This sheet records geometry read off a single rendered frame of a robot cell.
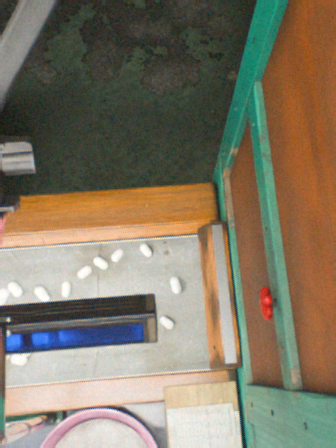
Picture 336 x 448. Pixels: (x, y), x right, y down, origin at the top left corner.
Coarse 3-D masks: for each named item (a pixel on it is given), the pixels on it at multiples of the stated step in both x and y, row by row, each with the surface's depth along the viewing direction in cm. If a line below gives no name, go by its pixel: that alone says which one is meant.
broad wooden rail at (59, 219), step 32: (96, 192) 128; (128, 192) 128; (160, 192) 128; (192, 192) 128; (32, 224) 126; (64, 224) 126; (96, 224) 126; (128, 224) 126; (160, 224) 126; (192, 224) 127
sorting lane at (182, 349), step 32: (0, 256) 126; (32, 256) 126; (64, 256) 126; (96, 256) 127; (128, 256) 127; (160, 256) 127; (192, 256) 127; (0, 288) 125; (32, 288) 125; (96, 288) 125; (128, 288) 125; (160, 288) 125; (192, 288) 125; (192, 320) 123; (64, 352) 121; (96, 352) 121; (128, 352) 121; (160, 352) 121; (192, 352) 121; (32, 384) 119
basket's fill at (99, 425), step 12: (96, 420) 119; (108, 420) 118; (72, 432) 118; (84, 432) 118; (96, 432) 117; (108, 432) 118; (120, 432) 118; (132, 432) 118; (60, 444) 117; (72, 444) 117; (84, 444) 117; (96, 444) 117; (108, 444) 117; (120, 444) 117; (132, 444) 117; (144, 444) 117
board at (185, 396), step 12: (204, 384) 116; (216, 384) 116; (228, 384) 116; (168, 396) 115; (180, 396) 115; (192, 396) 115; (204, 396) 115; (216, 396) 115; (228, 396) 115; (168, 408) 115; (168, 432) 114; (240, 432) 114; (168, 444) 113
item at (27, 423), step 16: (0, 320) 86; (0, 336) 85; (0, 352) 84; (0, 368) 83; (0, 384) 83; (0, 400) 82; (0, 416) 82; (16, 416) 120; (32, 416) 120; (48, 416) 114; (64, 416) 122; (0, 432) 82; (16, 432) 88; (32, 432) 100
